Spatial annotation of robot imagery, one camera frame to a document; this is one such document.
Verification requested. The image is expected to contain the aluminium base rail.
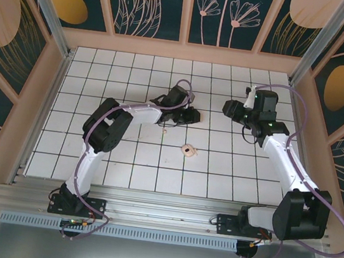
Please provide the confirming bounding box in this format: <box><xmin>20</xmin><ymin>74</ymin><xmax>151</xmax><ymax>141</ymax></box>
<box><xmin>0</xmin><ymin>170</ymin><xmax>336</xmax><ymax>255</ymax></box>

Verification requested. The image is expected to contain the pink earbud charging case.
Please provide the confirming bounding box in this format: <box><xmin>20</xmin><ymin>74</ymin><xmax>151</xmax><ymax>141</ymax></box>
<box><xmin>179</xmin><ymin>142</ymin><xmax>202</xmax><ymax>160</ymax></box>

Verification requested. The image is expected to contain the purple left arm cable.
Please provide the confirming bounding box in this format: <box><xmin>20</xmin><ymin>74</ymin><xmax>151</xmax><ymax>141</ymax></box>
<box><xmin>59</xmin><ymin>65</ymin><xmax>199</xmax><ymax>255</ymax></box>

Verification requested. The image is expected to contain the aluminium side rail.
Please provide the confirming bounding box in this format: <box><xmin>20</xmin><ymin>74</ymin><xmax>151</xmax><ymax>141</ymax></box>
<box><xmin>10</xmin><ymin>46</ymin><xmax>74</xmax><ymax>192</ymax></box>
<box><xmin>270</xmin><ymin>81</ymin><xmax>332</xmax><ymax>220</ymax></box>

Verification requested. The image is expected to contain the thin black left gripper cable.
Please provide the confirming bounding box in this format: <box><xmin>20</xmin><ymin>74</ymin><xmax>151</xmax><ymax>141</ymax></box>
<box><xmin>156</xmin><ymin>114</ymin><xmax>183</xmax><ymax>130</ymax></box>

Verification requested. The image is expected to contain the thin black right gripper cable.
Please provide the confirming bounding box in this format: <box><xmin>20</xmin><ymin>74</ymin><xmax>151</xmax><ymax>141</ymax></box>
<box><xmin>239</xmin><ymin>125</ymin><xmax>258</xmax><ymax>146</ymax></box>

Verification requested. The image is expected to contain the aluminium corner post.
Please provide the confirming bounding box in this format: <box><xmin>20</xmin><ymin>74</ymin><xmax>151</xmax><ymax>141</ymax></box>
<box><xmin>5</xmin><ymin>0</ymin><xmax>82</xmax><ymax>60</ymax></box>
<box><xmin>289</xmin><ymin>0</ymin><xmax>344</xmax><ymax>92</ymax></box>

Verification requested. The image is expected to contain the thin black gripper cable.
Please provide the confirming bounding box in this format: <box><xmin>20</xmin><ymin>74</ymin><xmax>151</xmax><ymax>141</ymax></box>
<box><xmin>156</xmin><ymin>114</ymin><xmax>183</xmax><ymax>130</ymax></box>
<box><xmin>239</xmin><ymin>125</ymin><xmax>258</xmax><ymax>146</ymax></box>

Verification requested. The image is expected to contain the red and orange wire bundle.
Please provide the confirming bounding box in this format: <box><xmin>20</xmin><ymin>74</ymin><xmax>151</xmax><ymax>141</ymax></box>
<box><xmin>249</xmin><ymin>231</ymin><xmax>273</xmax><ymax>250</ymax></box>
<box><xmin>60</xmin><ymin>204</ymin><xmax>100</xmax><ymax>231</ymax></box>

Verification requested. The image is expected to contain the grey slotted cable duct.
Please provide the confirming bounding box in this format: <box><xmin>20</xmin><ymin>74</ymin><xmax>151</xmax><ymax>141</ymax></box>
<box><xmin>0</xmin><ymin>207</ymin><xmax>239</xmax><ymax>257</ymax></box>

